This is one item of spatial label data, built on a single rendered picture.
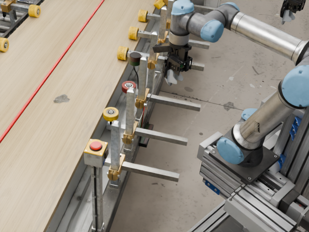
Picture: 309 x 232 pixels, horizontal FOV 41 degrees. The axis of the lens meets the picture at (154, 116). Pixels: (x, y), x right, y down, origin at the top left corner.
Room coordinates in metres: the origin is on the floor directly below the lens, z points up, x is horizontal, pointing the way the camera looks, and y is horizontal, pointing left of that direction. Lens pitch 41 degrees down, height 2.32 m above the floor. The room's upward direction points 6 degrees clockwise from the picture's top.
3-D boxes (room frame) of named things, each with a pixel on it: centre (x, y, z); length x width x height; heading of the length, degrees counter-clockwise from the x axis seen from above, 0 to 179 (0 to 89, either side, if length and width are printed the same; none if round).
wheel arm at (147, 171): (1.34, 0.07, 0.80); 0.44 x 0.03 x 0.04; 81
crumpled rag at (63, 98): (1.68, 0.50, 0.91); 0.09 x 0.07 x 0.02; 115
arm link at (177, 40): (1.35, -0.06, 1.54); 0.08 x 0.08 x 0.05
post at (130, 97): (1.56, 0.12, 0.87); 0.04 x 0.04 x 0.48; 81
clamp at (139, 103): (1.83, 0.08, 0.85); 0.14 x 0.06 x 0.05; 171
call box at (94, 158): (1.05, 0.20, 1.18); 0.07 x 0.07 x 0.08; 81
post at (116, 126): (1.31, 0.16, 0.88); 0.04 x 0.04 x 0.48; 81
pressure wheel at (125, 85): (1.86, 0.16, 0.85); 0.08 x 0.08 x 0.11
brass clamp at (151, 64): (2.07, 0.04, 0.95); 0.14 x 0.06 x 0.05; 171
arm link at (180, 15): (1.35, -0.06, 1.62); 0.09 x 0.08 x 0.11; 55
